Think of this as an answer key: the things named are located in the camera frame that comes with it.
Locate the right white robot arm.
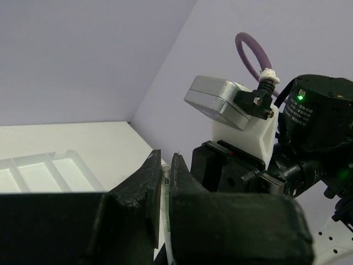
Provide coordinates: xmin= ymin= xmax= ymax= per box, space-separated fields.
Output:
xmin=184 ymin=74 xmax=352 ymax=264

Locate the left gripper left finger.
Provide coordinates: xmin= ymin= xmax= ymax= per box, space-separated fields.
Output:
xmin=101 ymin=150 xmax=162 ymax=248

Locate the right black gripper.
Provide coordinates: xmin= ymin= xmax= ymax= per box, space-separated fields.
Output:
xmin=191 ymin=140 xmax=286 ymax=195

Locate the white compartment tray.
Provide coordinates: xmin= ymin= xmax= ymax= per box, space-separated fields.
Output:
xmin=1 ymin=150 xmax=106 ymax=194

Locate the green highlighter pen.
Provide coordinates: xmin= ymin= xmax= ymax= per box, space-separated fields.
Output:
xmin=161 ymin=164 xmax=174 ymax=264

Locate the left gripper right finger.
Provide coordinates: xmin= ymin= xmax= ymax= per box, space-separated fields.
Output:
xmin=169 ymin=153 xmax=212 ymax=248

